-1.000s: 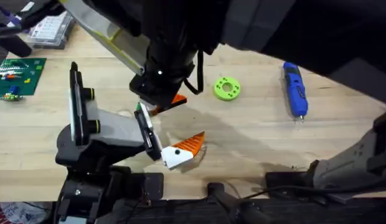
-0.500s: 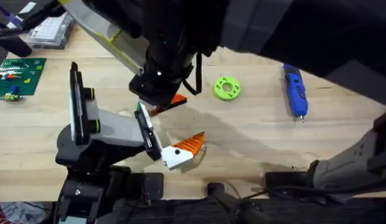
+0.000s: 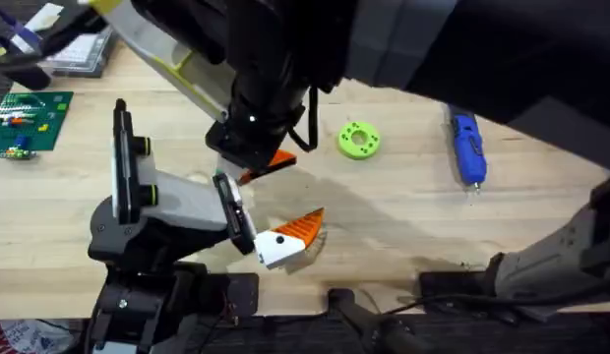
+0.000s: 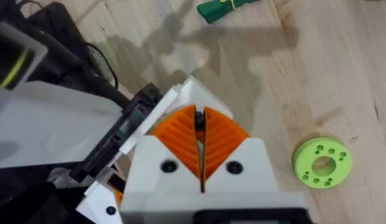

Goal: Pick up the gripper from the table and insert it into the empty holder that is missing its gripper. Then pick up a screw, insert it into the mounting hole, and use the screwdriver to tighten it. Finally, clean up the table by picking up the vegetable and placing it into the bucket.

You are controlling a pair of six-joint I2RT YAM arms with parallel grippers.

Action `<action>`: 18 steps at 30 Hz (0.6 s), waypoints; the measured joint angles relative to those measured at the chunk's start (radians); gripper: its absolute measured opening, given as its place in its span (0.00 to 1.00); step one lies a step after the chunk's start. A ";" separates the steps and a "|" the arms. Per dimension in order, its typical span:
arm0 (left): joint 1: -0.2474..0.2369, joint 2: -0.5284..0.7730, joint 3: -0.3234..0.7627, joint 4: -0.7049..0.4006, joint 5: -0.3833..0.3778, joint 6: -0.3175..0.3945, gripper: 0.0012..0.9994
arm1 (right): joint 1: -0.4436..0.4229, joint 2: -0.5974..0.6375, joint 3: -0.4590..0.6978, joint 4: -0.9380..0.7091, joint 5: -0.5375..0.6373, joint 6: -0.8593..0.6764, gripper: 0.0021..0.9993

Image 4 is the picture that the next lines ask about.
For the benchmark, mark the green disc with holes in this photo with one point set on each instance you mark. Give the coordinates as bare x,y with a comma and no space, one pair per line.
305,161

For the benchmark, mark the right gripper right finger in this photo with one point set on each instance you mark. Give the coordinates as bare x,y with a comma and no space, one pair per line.
242,161

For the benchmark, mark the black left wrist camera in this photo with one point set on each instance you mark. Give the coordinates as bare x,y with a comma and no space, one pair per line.
25,199

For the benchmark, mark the green toy vegetable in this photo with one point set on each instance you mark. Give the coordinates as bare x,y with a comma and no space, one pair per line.
218,9

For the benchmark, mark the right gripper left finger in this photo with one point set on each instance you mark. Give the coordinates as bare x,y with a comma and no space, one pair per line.
155,168

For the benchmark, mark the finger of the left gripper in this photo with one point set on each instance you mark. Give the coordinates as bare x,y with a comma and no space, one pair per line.
99,205
202,93

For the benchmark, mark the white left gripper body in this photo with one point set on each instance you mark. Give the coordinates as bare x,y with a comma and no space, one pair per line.
56,124

